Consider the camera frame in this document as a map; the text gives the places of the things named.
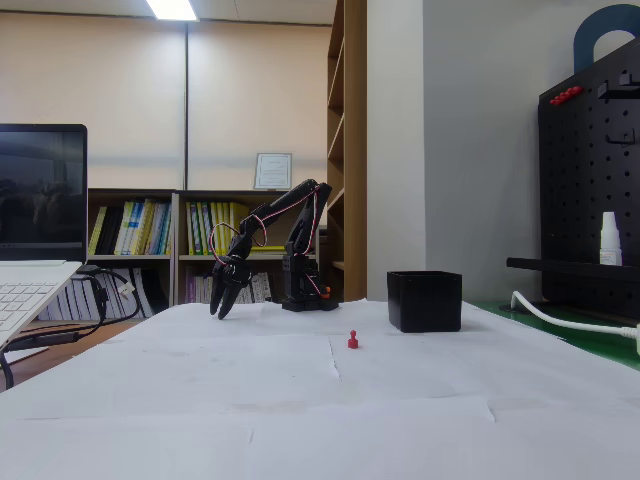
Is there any black laptop cable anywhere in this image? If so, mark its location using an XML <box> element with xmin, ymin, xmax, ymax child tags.
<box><xmin>0</xmin><ymin>267</ymin><xmax>144</xmax><ymax>391</ymax></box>

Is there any white power strip cable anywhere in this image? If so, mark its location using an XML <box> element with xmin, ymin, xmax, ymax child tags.
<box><xmin>510</xmin><ymin>290</ymin><xmax>640</xmax><ymax>337</ymax></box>

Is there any framed white certificate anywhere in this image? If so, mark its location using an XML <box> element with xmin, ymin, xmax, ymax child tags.
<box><xmin>253</xmin><ymin>151</ymin><xmax>294</xmax><ymax>191</ymax></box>

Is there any black pegboard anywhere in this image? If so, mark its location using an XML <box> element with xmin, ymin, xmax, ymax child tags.
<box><xmin>537</xmin><ymin>37</ymin><xmax>640</xmax><ymax>322</ymax></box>

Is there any upright yellow binder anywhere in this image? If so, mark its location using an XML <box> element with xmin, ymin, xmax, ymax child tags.
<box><xmin>229</xmin><ymin>201</ymin><xmax>251</xmax><ymax>256</ymax></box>

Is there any ceiling light panel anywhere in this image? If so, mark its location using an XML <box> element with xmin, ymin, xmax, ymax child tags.
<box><xmin>144</xmin><ymin>0</ymin><xmax>199</xmax><ymax>22</ymax></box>

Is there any blue arch shaped board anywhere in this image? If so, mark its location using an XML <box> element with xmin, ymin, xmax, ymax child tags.
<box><xmin>573</xmin><ymin>3</ymin><xmax>640</xmax><ymax>76</ymax></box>

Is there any black square box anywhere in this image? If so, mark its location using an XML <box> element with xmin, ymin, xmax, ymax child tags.
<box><xmin>386</xmin><ymin>270</ymin><xmax>463</xmax><ymax>334</ymax></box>

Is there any low wooden bookshelf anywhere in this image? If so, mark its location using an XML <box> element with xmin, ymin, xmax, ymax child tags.
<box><xmin>171</xmin><ymin>188</ymin><xmax>321</xmax><ymax>307</ymax></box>
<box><xmin>87</xmin><ymin>187</ymin><xmax>176</xmax><ymax>321</ymax></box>

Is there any white plastic bottle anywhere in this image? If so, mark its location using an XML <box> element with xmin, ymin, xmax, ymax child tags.
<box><xmin>598</xmin><ymin>211</ymin><xmax>624</xmax><ymax>266</ymax></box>

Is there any black pegboard shelf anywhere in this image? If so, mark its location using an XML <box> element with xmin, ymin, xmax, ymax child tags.
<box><xmin>506</xmin><ymin>256</ymin><xmax>640</xmax><ymax>282</ymax></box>

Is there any white laptop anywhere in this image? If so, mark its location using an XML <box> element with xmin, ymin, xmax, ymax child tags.
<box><xmin>0</xmin><ymin>123</ymin><xmax>89</xmax><ymax>351</ymax></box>

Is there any red white servo cable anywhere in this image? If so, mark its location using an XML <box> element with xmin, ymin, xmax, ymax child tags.
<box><xmin>209</xmin><ymin>219</ymin><xmax>269</xmax><ymax>262</ymax></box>

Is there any white paper sheet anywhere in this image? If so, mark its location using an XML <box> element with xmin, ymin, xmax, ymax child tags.
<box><xmin>487</xmin><ymin>367</ymin><xmax>640</xmax><ymax>480</ymax></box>
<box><xmin>0</xmin><ymin>333</ymin><xmax>344</xmax><ymax>422</ymax></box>
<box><xmin>112</xmin><ymin>302</ymin><xmax>269</xmax><ymax>340</ymax></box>
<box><xmin>259</xmin><ymin>298</ymin><xmax>501</xmax><ymax>339</ymax></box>
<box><xmin>327</xmin><ymin>330</ymin><xmax>591</xmax><ymax>402</ymax></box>
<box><xmin>0</xmin><ymin>397</ymin><xmax>497</xmax><ymax>480</ymax></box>

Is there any tall wooden bookshelf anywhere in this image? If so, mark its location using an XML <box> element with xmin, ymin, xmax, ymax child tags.
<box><xmin>326</xmin><ymin>0</ymin><xmax>369</xmax><ymax>304</ymax></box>

